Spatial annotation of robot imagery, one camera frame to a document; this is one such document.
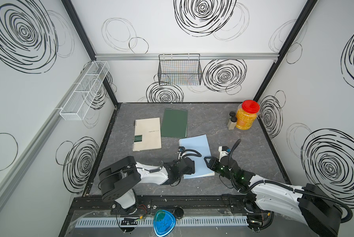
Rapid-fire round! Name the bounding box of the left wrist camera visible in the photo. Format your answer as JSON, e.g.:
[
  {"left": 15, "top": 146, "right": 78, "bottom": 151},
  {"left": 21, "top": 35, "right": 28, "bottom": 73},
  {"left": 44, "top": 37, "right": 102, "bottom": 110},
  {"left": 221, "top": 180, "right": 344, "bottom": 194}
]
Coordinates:
[{"left": 178, "top": 147, "right": 186, "bottom": 160}]

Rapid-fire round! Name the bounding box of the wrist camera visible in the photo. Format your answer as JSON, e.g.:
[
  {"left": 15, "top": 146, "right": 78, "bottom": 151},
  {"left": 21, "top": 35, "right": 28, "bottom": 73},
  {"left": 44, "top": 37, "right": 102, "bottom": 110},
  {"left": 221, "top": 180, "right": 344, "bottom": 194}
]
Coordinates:
[
  {"left": 178, "top": 147, "right": 186, "bottom": 160},
  {"left": 218, "top": 146, "right": 231, "bottom": 161}
]

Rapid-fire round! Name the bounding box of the white slotted cable duct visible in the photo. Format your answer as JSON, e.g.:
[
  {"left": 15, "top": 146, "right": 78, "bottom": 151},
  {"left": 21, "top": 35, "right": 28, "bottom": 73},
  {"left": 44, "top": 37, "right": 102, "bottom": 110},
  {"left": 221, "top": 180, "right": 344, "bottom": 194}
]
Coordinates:
[{"left": 75, "top": 216, "right": 249, "bottom": 228}]

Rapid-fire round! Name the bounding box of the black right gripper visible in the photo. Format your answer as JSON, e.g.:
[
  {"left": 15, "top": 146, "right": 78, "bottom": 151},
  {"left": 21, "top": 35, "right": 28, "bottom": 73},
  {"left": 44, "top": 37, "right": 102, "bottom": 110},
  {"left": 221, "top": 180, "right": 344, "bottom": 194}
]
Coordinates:
[{"left": 203, "top": 156, "right": 234, "bottom": 184}]

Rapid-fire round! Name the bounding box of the beige powder spice bottle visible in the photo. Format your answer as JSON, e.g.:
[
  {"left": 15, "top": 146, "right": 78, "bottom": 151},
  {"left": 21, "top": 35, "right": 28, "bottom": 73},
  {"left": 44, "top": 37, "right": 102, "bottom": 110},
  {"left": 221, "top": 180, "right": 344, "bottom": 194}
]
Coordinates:
[{"left": 227, "top": 116, "right": 237, "bottom": 130}]

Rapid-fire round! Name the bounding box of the corn flakes jar red lid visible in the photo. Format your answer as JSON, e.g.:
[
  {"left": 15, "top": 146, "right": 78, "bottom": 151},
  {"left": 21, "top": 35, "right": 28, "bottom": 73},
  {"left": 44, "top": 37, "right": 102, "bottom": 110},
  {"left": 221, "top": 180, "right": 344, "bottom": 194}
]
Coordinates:
[{"left": 236, "top": 100, "right": 260, "bottom": 130}]

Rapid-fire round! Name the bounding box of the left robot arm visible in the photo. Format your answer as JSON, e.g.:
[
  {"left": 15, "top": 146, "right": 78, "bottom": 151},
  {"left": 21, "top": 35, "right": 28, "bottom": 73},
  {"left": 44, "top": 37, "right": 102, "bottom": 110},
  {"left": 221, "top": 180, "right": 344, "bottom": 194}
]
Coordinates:
[{"left": 98, "top": 156, "right": 195, "bottom": 209}]

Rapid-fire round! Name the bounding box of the rear black-capped spice bottle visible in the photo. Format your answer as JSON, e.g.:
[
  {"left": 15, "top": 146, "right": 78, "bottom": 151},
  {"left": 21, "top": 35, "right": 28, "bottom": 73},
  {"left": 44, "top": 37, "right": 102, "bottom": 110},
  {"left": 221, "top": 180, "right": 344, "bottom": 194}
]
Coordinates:
[{"left": 229, "top": 111, "right": 236, "bottom": 118}]

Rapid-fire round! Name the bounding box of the light blue spiral notebook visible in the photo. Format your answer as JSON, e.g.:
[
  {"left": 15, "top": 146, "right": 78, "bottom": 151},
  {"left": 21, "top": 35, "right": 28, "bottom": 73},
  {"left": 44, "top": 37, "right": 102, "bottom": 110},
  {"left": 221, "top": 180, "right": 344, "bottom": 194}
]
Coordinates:
[{"left": 179, "top": 135, "right": 215, "bottom": 179}]

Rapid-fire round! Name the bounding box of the black wire wall basket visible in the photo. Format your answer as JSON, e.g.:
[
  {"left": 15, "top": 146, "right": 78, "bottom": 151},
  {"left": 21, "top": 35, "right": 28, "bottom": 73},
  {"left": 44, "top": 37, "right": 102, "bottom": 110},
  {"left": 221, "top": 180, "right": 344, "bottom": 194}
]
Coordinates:
[{"left": 157, "top": 53, "right": 203, "bottom": 86}]

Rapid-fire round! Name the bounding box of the black round cap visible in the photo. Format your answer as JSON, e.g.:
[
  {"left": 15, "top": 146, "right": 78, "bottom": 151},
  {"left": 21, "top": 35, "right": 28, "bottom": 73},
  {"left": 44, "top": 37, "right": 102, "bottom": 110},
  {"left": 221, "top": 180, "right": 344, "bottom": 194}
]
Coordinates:
[{"left": 173, "top": 207, "right": 185, "bottom": 220}]

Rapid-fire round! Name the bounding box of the white wire wall shelf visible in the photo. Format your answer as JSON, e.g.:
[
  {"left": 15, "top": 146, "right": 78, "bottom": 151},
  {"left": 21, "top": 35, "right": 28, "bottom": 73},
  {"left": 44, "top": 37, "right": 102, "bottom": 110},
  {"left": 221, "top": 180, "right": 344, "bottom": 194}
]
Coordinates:
[{"left": 59, "top": 61, "right": 110, "bottom": 121}]

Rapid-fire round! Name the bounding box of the green spiral notepad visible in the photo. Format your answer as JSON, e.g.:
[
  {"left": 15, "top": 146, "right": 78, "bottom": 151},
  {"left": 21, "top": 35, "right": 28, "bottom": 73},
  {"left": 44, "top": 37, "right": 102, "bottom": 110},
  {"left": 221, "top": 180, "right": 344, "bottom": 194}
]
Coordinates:
[{"left": 161, "top": 108, "right": 188, "bottom": 138}]

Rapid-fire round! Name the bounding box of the beige spiral notebook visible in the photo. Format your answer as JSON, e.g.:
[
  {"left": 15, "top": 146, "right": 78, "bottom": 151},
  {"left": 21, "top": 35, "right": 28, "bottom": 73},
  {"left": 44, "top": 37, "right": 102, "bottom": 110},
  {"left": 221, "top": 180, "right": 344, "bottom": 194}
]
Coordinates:
[{"left": 132, "top": 118, "right": 162, "bottom": 152}]

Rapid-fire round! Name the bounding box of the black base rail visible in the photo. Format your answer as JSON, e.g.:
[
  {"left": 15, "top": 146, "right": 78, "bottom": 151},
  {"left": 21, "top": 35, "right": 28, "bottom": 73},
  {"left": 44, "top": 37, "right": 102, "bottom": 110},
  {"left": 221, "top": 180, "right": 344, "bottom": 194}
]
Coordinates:
[{"left": 70, "top": 194, "right": 269, "bottom": 216}]

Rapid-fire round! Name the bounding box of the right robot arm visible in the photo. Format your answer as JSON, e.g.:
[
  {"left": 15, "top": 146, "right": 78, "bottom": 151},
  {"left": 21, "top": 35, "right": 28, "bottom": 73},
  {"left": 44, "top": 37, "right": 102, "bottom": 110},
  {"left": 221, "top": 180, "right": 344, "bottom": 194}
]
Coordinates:
[{"left": 204, "top": 157, "right": 353, "bottom": 237}]

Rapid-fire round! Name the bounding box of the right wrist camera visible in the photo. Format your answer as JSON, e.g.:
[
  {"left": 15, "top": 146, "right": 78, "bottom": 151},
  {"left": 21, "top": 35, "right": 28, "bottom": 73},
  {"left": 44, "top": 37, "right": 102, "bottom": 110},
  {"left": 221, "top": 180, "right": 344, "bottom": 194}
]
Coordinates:
[{"left": 218, "top": 146, "right": 231, "bottom": 161}]

